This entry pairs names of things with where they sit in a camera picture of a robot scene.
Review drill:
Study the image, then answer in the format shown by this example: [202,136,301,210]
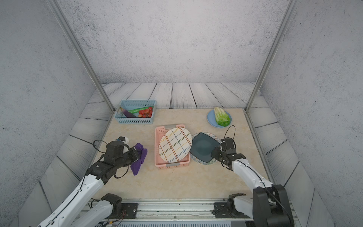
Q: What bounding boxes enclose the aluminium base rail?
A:
[50,198,301,227]

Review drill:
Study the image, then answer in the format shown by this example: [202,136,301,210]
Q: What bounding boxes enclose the red strawberries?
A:
[138,107,153,118]

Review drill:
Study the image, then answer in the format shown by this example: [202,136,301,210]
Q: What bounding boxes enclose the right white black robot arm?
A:
[211,137,295,227]

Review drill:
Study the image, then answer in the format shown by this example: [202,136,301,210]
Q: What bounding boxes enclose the metal frame post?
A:
[46,0,115,113]
[245,0,298,112]

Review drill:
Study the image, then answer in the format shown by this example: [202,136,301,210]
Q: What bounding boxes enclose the purple eggplant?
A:
[120,108,138,118]

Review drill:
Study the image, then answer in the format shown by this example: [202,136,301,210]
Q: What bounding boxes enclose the right metal frame post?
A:
[245,0,298,112]

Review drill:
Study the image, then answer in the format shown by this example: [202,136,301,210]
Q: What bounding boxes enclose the plaid striped white plate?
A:
[158,127,192,163]

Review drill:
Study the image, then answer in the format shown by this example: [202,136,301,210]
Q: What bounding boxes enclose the green cucumber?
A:
[128,107,149,114]

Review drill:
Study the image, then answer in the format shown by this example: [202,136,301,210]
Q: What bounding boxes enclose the dark teal square plate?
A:
[189,132,221,164]

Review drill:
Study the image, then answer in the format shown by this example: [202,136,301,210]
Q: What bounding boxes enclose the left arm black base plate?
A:
[105,202,139,219]

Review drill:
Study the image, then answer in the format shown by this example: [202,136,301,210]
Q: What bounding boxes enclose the pink plastic basket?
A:
[154,124,191,170]

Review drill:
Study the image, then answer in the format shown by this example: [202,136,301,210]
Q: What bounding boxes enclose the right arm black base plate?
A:
[212,201,250,218]

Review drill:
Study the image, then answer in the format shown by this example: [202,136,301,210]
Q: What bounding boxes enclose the purple cloth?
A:
[130,143,148,176]

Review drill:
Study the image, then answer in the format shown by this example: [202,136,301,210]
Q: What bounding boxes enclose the small blue plate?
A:
[207,109,232,128]

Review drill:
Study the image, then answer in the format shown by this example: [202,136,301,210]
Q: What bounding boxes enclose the colourful squiggle round plate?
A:
[189,131,222,166]

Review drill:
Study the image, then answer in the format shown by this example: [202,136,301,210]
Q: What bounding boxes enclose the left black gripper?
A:
[114,147,144,170]

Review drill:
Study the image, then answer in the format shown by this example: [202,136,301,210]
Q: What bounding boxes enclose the left metal frame post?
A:
[46,0,115,113]

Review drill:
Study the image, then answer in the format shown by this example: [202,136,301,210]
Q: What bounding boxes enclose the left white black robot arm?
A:
[39,138,147,227]

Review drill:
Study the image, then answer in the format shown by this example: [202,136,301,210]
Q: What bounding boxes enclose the light blue plastic basket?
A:
[114,100,157,124]

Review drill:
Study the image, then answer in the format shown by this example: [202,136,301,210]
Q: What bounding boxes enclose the green lettuce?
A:
[214,107,231,127]

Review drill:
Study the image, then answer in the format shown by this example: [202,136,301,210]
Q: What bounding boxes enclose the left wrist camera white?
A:
[117,136,129,144]

